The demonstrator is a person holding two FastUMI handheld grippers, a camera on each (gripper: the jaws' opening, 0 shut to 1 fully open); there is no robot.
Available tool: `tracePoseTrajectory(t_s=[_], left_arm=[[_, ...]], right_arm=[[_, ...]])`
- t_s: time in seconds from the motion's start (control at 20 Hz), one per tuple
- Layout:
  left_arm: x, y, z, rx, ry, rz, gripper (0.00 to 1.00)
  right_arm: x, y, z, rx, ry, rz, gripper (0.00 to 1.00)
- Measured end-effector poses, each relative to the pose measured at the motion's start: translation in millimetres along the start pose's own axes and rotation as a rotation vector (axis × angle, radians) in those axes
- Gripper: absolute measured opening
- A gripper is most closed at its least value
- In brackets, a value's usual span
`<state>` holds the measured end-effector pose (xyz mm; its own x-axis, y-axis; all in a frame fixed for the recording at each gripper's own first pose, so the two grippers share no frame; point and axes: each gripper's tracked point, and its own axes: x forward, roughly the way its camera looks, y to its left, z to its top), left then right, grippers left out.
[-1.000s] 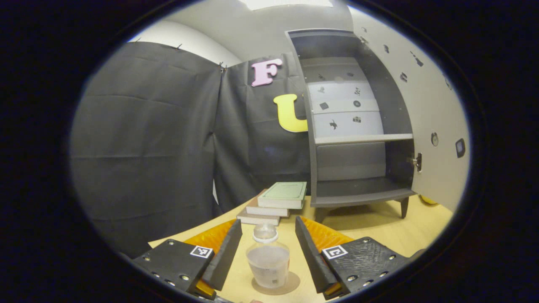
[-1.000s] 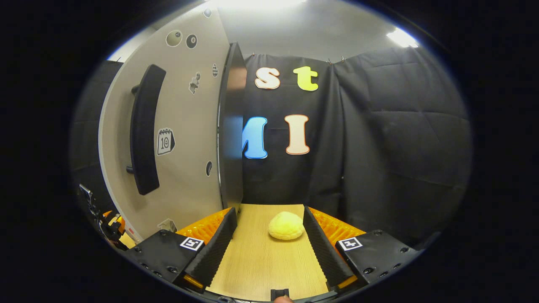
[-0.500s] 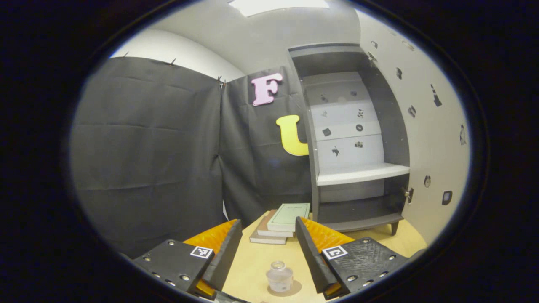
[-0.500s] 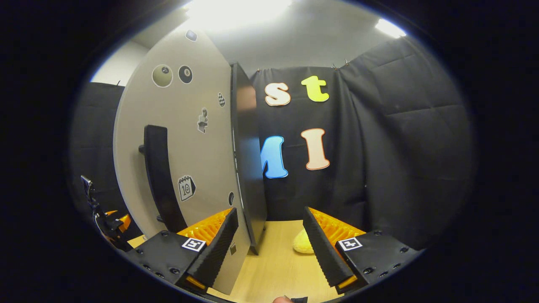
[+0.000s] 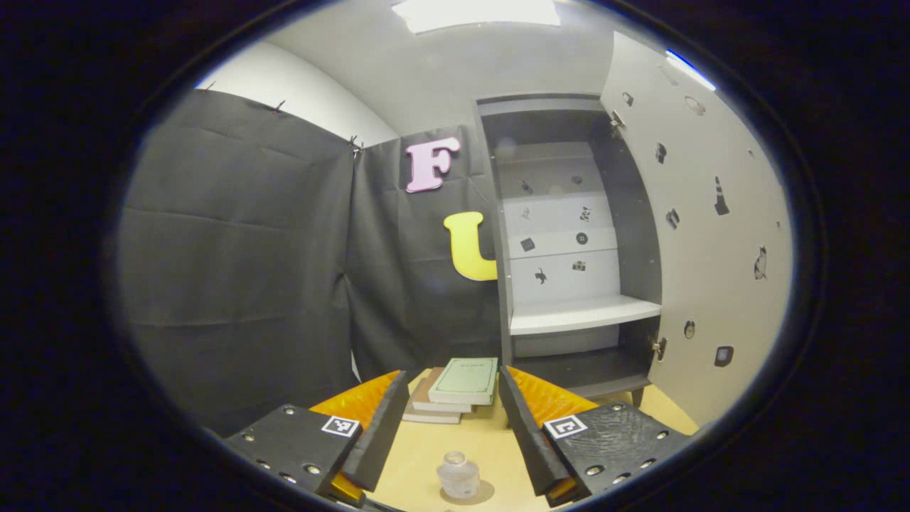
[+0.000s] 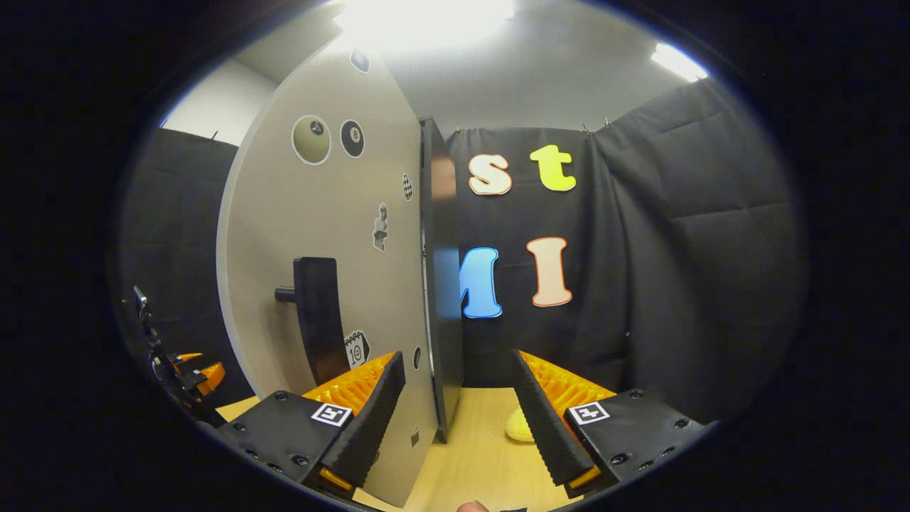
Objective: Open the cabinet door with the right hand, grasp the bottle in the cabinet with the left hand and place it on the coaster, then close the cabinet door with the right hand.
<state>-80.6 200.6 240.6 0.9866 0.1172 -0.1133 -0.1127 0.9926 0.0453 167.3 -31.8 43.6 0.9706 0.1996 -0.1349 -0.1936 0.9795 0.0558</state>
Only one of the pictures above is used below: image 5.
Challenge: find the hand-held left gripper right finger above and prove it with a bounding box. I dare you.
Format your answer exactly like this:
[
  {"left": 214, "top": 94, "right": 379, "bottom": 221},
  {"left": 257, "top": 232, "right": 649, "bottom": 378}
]
[{"left": 498, "top": 365, "right": 694, "bottom": 508}]

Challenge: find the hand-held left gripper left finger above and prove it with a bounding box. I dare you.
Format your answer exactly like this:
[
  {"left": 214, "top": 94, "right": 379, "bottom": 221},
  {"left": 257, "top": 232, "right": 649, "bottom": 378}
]
[{"left": 222, "top": 370, "right": 411, "bottom": 508}]

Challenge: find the clear bottle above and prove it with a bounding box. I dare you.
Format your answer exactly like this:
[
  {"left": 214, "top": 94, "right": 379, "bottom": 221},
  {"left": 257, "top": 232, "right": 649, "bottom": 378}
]
[{"left": 436, "top": 450, "right": 481, "bottom": 500}]

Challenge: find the dark grey cabinet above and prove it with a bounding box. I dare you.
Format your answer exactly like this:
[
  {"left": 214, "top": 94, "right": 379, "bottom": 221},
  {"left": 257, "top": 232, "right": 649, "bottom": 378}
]
[{"left": 475, "top": 92, "right": 667, "bottom": 408}]

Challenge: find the grey cabinet door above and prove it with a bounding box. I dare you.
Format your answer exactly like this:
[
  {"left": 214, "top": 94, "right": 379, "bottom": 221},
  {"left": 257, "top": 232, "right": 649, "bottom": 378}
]
[{"left": 599, "top": 30, "right": 794, "bottom": 427}]

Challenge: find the white cabinet shelf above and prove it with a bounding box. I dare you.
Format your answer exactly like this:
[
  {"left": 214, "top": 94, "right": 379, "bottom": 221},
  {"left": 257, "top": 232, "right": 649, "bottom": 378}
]
[{"left": 509, "top": 295, "right": 662, "bottom": 336}]

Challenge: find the white book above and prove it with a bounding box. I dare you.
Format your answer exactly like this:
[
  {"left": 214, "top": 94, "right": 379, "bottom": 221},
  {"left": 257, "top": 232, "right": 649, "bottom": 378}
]
[{"left": 402, "top": 407, "right": 463, "bottom": 425}]

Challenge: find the brown book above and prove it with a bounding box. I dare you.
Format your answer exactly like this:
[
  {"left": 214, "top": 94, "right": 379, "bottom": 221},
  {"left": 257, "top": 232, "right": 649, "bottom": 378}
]
[{"left": 412, "top": 368, "right": 473, "bottom": 415}]

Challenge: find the green book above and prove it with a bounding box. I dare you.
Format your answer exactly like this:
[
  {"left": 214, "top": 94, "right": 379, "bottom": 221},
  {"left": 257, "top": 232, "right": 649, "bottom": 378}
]
[{"left": 428, "top": 357, "right": 500, "bottom": 406}]

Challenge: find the black backdrop cloth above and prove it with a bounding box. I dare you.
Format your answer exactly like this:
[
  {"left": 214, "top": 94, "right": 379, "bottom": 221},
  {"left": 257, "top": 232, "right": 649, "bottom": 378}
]
[{"left": 117, "top": 89, "right": 504, "bottom": 438}]

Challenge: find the large ceiling light panel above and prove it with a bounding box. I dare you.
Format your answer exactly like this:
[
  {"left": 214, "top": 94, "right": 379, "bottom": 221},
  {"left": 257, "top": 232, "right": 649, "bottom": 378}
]
[{"left": 391, "top": 0, "right": 561, "bottom": 34}]

